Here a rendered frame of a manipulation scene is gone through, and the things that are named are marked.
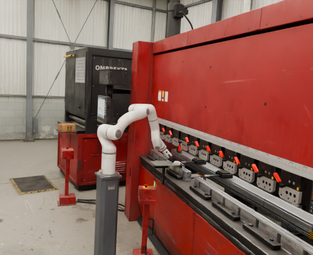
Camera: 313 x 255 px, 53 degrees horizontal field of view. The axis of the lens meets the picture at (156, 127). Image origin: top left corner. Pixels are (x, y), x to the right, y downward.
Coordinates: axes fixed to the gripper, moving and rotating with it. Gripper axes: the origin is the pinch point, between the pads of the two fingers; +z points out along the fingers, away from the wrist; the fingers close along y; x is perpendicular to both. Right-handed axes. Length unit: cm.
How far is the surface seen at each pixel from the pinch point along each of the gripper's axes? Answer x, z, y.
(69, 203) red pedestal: 131, 19, 155
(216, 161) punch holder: -15, -13, -81
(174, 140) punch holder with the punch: -15.1, -12.7, 3.6
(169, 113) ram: -32, -33, 21
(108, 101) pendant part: 3, -71, 96
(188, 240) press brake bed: 41, 37, -64
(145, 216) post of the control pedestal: 57, 19, -17
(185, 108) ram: -39, -40, -17
